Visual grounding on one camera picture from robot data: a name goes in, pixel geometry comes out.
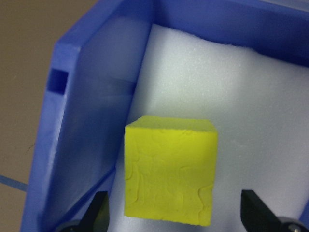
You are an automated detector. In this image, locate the yellow foam block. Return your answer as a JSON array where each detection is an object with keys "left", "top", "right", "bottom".
[{"left": 124, "top": 115, "right": 219, "bottom": 227}]

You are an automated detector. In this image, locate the blue plastic bin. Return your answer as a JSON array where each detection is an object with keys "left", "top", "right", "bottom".
[{"left": 20, "top": 0, "right": 309, "bottom": 232}]

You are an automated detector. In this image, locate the white foam sheet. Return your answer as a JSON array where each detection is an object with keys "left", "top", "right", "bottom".
[{"left": 106, "top": 23, "right": 309, "bottom": 232}]

